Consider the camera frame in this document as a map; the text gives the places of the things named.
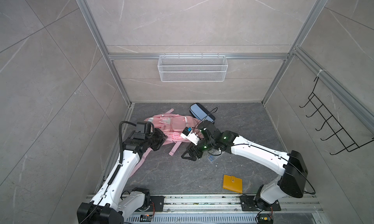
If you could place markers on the clear plastic ruler case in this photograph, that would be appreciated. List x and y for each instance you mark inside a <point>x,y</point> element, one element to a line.
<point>211,158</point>

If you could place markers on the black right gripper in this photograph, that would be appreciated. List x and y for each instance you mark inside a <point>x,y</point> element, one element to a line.
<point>191,150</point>

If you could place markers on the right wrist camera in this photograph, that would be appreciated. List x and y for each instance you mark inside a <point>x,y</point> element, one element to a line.
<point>189,134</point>

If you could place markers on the yellow leather wallet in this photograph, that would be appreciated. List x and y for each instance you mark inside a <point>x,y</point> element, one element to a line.
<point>233,184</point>

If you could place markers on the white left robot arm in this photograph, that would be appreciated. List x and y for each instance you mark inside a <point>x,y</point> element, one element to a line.
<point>108,206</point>

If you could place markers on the aluminium mounting rail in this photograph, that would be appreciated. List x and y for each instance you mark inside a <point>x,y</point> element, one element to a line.
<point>231,203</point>

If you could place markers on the white wire mesh basket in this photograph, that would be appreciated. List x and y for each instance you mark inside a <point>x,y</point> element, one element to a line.
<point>192,68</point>

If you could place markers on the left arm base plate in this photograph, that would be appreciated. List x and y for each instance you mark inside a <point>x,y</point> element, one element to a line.
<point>152,203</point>

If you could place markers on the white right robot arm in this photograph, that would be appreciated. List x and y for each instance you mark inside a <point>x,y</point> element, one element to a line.
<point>290,167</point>

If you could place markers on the black wire hook rack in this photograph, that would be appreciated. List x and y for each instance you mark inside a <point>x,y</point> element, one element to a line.
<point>333,124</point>

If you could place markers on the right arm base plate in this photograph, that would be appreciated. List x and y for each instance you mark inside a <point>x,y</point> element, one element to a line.
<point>253,203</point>

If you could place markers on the pink student backpack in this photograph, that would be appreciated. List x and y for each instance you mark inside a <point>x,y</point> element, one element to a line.
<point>172,125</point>

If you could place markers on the light blue pencil case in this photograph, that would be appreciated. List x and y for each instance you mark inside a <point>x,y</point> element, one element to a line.
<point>199,112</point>

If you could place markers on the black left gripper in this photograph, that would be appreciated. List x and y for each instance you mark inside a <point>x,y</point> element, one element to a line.
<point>161,137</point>

